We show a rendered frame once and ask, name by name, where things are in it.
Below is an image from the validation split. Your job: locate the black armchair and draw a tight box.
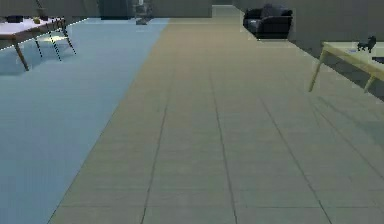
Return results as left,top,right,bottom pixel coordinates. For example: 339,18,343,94
242,3,294,40

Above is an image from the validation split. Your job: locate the grey chair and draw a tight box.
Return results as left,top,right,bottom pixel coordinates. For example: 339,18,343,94
134,0,155,26

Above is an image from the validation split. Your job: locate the dark blue-grey fridge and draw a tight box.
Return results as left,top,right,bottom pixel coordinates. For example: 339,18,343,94
98,0,135,21

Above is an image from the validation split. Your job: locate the white table with brown legs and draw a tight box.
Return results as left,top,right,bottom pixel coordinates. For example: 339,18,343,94
0,16,77,72

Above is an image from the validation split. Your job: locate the black animal figurine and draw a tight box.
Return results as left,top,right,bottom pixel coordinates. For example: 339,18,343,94
356,35,378,54

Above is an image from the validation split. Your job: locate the pale yellow wooden table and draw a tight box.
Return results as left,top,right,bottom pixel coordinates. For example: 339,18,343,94
307,41,384,100

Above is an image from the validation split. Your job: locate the black flat dish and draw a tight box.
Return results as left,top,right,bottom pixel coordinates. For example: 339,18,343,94
5,14,24,24

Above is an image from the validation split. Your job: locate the dark potted plant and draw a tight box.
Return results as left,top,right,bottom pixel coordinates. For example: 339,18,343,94
35,0,51,22

